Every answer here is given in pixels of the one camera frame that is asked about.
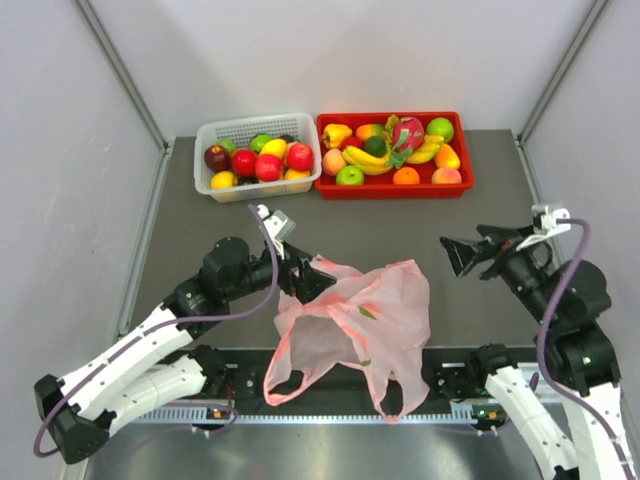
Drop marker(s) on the pink yellow peach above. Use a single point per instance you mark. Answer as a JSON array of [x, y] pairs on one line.
[[446, 176]]

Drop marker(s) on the yellow orange mango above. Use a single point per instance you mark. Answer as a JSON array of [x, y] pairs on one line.
[[446, 157]]

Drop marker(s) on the orange tangerine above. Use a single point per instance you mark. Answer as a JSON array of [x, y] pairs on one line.
[[406, 176]]

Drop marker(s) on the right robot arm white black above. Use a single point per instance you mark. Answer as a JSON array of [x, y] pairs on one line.
[[575, 357]]

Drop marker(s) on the peach with leaf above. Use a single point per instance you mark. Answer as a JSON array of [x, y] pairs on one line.
[[332, 162]]

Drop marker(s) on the green lime in basket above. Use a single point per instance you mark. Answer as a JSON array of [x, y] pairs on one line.
[[257, 143]]

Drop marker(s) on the pink dragon fruit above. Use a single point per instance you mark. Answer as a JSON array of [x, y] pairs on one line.
[[407, 136]]

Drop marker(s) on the dark green avocado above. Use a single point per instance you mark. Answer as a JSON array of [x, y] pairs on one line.
[[375, 146]]

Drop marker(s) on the yellow lemon top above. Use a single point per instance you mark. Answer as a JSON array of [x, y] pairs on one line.
[[276, 147]]

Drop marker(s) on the large green apple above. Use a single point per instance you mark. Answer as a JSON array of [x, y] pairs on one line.
[[442, 127]]

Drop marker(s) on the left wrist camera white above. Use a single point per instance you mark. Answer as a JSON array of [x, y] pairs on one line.
[[279, 226]]

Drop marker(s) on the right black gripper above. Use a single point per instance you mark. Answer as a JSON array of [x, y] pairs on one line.
[[501, 241]]

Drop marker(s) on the yellow bell pepper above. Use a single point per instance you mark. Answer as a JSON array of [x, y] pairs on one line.
[[334, 134]]

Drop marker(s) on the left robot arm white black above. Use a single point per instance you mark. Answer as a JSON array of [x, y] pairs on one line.
[[84, 408]]

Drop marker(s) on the small green fruit behind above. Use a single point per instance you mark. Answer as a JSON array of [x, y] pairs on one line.
[[228, 144]]

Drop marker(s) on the pink plastic bag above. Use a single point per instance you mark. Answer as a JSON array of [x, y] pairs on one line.
[[375, 322]]

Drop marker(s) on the yellow banana bunch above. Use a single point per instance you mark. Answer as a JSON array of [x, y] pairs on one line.
[[373, 166]]

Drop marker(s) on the red pomegranate fruit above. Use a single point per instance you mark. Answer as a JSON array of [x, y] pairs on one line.
[[351, 141]]

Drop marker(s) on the red apple middle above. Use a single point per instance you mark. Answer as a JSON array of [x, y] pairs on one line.
[[269, 168]]

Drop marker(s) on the red apple left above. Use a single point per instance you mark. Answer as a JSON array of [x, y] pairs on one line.
[[243, 162]]

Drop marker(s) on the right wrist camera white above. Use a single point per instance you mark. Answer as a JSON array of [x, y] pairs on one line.
[[548, 221]]

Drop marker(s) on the red apple right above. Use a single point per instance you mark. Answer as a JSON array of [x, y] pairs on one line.
[[299, 157]]

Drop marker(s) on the small green apple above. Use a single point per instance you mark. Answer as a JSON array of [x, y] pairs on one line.
[[349, 175]]

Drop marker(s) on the white perforated plastic basket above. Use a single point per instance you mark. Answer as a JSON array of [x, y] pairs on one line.
[[301, 125]]

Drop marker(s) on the red plastic tray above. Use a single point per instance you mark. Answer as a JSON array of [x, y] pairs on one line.
[[381, 187]]

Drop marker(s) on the yellow lemon front left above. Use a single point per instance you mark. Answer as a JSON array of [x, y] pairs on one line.
[[223, 180]]

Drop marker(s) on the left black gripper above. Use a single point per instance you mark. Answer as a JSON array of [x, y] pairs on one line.
[[312, 282]]

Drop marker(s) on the orange green mango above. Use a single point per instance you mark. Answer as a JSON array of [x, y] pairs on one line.
[[366, 131]]

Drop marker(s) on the yellow lemon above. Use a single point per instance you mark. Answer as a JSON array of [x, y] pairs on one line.
[[292, 174], [276, 147], [223, 180]]

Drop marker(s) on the yellow lemon front right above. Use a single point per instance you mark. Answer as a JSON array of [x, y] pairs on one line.
[[292, 174]]

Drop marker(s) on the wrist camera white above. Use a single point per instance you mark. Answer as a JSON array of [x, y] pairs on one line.
[[279, 226], [548, 221]]

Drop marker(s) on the dark red apple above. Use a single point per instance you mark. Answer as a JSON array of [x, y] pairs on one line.
[[217, 158]]

